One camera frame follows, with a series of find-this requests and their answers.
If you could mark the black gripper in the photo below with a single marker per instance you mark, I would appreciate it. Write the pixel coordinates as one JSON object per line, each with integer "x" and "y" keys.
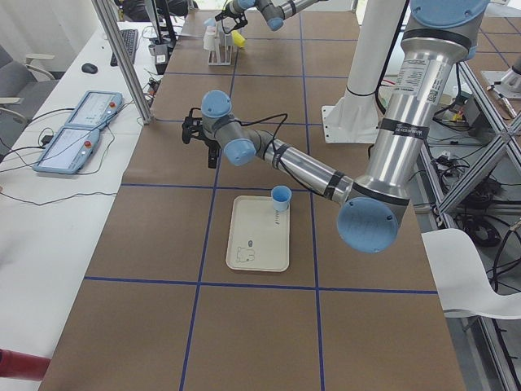
{"x": 235, "y": 15}
{"x": 211, "y": 145}

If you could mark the yellow plastic cup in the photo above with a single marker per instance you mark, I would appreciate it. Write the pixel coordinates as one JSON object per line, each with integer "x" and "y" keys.
{"x": 238, "y": 39}

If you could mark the pale green plastic cup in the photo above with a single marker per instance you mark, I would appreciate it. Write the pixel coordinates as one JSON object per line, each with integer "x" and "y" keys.
{"x": 210, "y": 40}

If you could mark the blue plastic cup front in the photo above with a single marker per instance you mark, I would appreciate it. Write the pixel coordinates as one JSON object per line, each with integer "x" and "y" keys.
{"x": 281, "y": 197}

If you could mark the light blue plastic cup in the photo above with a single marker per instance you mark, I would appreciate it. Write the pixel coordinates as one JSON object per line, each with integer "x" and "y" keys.
{"x": 210, "y": 22}

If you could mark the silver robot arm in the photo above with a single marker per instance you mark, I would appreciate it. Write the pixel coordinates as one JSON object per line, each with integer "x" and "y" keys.
{"x": 274, "y": 16}
{"x": 404, "y": 56}

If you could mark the cream tray with bear drawing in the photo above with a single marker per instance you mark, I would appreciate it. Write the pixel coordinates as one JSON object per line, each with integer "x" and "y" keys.
{"x": 259, "y": 238}

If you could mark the black computer keyboard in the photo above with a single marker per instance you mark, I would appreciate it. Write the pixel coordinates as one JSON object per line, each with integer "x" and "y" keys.
{"x": 130, "y": 38}

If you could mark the far blue teach pendant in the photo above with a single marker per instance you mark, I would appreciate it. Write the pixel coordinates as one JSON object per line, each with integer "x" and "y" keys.
{"x": 96, "y": 109}

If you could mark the blue teach pendant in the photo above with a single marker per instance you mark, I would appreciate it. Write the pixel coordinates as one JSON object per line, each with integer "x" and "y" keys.
{"x": 96, "y": 109}
{"x": 68, "y": 151}

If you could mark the near blue teach pendant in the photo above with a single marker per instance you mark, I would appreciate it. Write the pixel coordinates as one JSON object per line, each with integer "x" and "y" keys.
{"x": 68, "y": 151}

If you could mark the black computer mouse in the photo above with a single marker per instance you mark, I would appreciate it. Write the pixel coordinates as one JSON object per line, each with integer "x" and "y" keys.
{"x": 89, "y": 68}

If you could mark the grey office chair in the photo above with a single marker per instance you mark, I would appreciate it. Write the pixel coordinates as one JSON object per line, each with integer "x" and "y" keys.
{"x": 24, "y": 89}

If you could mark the white chair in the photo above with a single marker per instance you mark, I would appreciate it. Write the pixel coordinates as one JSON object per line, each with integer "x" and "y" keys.
{"x": 461, "y": 280}

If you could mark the red cylinder object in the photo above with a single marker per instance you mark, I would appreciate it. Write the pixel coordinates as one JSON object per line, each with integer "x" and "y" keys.
{"x": 20, "y": 366}

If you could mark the white wire cup rack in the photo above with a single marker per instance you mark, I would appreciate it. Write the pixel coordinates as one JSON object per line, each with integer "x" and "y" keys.
{"x": 222, "y": 56}

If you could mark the grey aluminium frame post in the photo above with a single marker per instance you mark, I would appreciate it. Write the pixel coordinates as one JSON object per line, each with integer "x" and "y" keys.
{"x": 111, "y": 28}

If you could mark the white camera mast column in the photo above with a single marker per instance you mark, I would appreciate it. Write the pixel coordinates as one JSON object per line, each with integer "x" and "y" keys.
{"x": 355, "y": 117}

